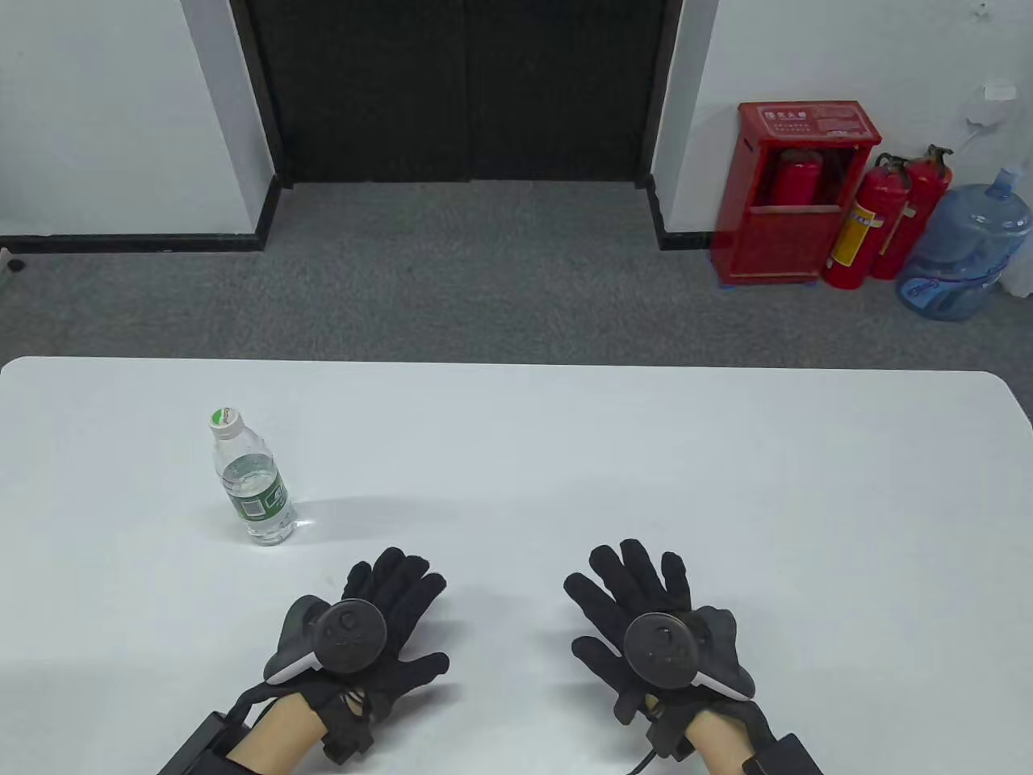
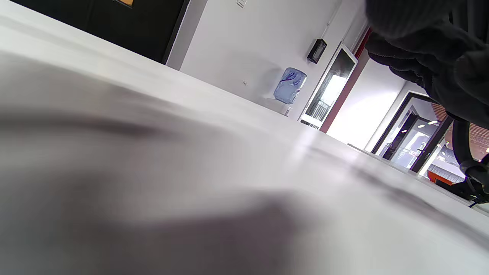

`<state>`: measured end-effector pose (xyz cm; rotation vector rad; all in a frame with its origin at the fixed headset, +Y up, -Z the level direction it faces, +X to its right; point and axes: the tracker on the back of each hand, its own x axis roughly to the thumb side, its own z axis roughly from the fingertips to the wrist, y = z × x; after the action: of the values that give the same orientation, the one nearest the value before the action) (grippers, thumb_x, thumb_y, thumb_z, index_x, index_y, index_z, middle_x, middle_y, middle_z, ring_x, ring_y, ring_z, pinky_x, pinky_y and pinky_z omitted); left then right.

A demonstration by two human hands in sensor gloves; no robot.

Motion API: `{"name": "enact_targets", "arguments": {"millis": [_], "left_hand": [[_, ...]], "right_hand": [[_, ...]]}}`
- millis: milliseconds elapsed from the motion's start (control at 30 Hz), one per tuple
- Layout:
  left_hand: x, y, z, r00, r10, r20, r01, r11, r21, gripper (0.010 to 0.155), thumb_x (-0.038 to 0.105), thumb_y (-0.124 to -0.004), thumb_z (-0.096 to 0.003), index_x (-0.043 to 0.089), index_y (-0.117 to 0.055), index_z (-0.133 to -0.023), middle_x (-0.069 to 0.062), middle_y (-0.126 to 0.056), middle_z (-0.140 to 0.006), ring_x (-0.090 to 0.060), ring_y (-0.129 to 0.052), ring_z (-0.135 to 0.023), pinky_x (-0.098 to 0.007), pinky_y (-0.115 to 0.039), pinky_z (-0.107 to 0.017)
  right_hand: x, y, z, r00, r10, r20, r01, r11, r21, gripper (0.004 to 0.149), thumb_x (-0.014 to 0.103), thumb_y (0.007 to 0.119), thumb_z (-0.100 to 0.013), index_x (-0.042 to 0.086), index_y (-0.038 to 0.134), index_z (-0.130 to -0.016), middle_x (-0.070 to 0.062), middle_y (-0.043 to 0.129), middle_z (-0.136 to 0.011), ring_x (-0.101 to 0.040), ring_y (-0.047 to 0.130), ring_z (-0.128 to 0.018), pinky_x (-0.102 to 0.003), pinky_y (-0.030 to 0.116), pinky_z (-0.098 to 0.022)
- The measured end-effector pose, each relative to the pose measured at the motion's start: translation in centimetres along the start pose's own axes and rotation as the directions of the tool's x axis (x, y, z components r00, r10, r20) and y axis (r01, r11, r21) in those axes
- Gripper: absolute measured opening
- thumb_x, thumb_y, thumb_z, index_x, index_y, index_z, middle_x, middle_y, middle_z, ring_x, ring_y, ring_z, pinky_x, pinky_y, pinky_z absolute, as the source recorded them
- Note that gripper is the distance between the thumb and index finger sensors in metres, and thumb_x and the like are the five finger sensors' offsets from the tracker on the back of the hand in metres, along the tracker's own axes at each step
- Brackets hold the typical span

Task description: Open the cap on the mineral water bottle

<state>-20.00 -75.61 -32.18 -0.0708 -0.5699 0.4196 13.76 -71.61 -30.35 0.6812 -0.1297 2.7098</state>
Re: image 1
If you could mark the black double door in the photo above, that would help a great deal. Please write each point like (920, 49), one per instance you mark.
(460, 89)

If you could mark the black right wrist box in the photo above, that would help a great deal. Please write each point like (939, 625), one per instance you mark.
(783, 759)

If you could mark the white green bottle cap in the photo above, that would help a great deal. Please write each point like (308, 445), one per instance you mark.
(227, 422)

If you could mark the person's left forearm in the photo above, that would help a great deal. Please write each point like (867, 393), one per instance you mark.
(274, 739)

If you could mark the black left hand controller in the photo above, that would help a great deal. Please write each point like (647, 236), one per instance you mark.
(349, 634)

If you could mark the white wall fixture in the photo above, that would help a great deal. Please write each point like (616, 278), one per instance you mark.
(999, 90)

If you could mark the person's right forearm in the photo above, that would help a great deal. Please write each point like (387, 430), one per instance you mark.
(718, 743)

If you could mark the person's right hand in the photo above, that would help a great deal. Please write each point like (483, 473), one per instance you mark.
(629, 581)

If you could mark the black wrist box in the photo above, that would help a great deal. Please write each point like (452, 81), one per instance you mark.
(783, 759)
(198, 747)

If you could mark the red fire extinguisher cabinet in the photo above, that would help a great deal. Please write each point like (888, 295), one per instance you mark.
(775, 242)

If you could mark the red extinguisher yellow label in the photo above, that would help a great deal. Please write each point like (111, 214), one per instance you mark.
(859, 234)

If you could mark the clear mineral water bottle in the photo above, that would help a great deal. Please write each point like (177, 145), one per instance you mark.
(257, 492)

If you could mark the person's left hand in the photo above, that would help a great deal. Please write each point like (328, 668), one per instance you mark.
(407, 601)

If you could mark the red fire extinguisher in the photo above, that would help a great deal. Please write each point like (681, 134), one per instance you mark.
(916, 218)

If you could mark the red extinguisher inside cabinet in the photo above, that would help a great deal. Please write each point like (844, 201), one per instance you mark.
(795, 182)

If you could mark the black left wrist box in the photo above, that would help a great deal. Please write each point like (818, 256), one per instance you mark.
(198, 747)

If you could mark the large blue water jug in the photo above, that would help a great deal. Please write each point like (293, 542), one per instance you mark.
(960, 250)

